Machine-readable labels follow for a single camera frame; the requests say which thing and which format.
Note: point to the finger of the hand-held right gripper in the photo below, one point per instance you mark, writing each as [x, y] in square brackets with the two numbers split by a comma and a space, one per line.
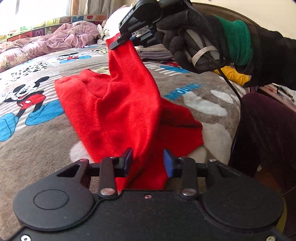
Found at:
[129, 22]
[145, 38]

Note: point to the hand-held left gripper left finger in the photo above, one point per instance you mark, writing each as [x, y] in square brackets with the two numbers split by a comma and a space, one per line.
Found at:
[128, 162]

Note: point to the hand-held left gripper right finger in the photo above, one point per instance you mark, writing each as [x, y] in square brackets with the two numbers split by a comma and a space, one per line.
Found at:
[167, 166]

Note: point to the red knitted sweater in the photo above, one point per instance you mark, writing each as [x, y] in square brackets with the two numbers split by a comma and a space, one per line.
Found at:
[124, 104]

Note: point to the person's right hand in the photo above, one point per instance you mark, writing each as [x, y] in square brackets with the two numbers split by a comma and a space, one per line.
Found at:
[175, 37]

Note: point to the beige folded garment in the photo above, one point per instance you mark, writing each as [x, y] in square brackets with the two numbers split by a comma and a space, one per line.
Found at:
[150, 49]

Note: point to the purple-grey folded garment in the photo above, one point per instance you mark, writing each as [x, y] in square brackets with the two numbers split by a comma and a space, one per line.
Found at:
[157, 56]

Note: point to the grey curtain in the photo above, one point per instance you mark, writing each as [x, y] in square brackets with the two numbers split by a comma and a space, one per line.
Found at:
[97, 7]

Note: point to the white rubber band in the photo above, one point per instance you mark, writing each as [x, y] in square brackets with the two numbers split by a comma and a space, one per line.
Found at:
[203, 49]

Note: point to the colourful alphabet headboard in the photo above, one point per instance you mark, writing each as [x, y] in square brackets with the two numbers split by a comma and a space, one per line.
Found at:
[57, 20]

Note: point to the cartoon printed blanket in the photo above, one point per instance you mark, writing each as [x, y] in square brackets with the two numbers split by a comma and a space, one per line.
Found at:
[46, 143]

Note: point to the purple duvet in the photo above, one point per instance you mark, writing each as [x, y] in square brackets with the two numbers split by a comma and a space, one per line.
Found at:
[46, 39]

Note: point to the yellow garment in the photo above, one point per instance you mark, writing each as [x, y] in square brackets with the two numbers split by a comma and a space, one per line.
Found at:
[233, 75]

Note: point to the bright window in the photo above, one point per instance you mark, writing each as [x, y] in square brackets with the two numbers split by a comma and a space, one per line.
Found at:
[34, 11]

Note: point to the person's maroon pants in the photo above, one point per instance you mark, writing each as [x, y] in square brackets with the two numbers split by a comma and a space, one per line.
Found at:
[266, 129]

